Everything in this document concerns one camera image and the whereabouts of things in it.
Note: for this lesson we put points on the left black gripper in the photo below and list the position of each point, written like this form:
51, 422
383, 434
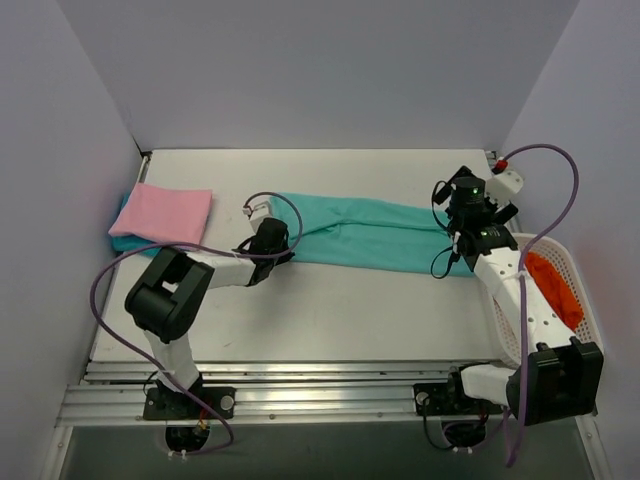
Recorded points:
276, 239

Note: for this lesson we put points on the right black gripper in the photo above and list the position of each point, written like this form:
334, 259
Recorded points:
503, 214

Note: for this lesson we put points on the teal t shirt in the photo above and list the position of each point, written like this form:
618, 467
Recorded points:
365, 233

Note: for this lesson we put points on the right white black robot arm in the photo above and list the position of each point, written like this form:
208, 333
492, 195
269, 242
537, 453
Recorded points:
557, 375

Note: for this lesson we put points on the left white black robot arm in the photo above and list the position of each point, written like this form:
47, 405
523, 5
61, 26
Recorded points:
165, 300

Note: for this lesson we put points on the white plastic perforated basket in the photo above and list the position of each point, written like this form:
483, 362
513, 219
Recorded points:
504, 340

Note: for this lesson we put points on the orange t shirt in basket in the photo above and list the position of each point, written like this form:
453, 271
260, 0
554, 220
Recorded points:
555, 290

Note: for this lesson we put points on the folded pink t shirt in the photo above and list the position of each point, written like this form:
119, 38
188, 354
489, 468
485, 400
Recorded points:
164, 215

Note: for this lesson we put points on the folded teal t shirt underneath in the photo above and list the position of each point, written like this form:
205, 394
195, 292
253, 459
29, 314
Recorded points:
127, 243

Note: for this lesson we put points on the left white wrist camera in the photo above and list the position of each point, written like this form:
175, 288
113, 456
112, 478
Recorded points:
256, 214

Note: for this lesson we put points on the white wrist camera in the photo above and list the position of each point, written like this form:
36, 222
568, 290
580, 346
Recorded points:
504, 184
256, 214

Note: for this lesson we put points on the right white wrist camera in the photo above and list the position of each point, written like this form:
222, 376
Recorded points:
504, 184

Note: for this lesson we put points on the aluminium rail frame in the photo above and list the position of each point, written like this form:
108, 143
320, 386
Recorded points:
312, 342

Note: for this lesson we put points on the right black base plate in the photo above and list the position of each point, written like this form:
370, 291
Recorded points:
437, 399

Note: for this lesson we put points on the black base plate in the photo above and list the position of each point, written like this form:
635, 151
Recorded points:
163, 404
437, 399

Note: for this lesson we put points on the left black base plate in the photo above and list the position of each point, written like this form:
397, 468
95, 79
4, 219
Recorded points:
163, 404

